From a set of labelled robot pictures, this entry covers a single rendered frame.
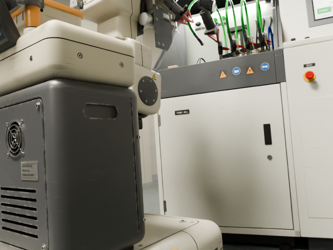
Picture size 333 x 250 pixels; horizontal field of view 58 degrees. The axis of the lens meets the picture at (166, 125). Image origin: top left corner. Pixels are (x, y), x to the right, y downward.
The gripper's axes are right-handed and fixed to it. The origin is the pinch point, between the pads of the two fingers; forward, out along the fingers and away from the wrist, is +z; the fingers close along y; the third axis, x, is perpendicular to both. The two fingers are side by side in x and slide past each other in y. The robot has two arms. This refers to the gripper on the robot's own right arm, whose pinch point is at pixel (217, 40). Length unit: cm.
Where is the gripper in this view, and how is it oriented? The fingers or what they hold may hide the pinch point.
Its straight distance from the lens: 186.0
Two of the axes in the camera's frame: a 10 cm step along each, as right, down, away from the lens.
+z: 4.7, 7.1, 5.2
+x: -8.0, 0.9, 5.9
